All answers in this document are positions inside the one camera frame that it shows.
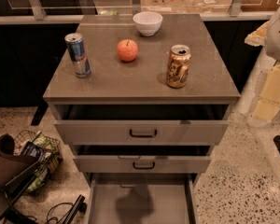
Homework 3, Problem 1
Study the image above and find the grey bottom drawer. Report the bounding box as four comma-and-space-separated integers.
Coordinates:
83, 174, 199, 224

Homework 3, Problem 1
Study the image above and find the grey drawer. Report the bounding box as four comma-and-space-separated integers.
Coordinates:
55, 105, 228, 146
83, 174, 199, 224
74, 146, 211, 174

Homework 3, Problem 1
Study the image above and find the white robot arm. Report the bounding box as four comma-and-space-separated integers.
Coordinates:
245, 7, 280, 122

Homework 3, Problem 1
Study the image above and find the grey drawer cabinet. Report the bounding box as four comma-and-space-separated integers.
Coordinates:
42, 13, 242, 224

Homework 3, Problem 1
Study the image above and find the grey top drawer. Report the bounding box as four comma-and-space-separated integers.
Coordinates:
55, 105, 228, 146

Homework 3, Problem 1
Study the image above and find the grey middle drawer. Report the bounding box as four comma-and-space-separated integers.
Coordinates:
74, 146, 211, 174

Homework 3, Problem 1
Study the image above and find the red apple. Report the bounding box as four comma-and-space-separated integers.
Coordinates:
117, 39, 138, 62

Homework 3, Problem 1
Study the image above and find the gold soda can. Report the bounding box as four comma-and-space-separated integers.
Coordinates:
166, 44, 191, 89

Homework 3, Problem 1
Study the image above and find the white ceramic bowl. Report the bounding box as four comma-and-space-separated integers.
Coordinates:
133, 11, 163, 36

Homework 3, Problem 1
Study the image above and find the blue silver energy drink can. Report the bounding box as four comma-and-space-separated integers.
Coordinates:
64, 33, 91, 77

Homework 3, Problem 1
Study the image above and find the green snack bag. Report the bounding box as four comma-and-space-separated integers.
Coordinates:
27, 132, 60, 193

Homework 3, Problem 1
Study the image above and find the cardboard box left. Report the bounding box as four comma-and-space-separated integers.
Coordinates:
141, 0, 188, 13

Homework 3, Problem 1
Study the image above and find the black bar on floor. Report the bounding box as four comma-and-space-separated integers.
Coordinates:
63, 195, 87, 224

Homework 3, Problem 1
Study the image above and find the dark blue snack bag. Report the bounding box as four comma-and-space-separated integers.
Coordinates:
21, 141, 46, 160

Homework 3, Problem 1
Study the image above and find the white railing ledge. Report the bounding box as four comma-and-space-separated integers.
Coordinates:
0, 11, 274, 25

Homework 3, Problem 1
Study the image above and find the brown chair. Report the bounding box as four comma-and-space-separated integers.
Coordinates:
0, 134, 40, 224

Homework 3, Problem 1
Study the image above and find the black wire basket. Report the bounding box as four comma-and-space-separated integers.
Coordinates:
14, 130, 63, 194

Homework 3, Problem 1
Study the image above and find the black cable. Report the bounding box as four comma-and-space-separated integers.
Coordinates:
45, 202, 75, 224

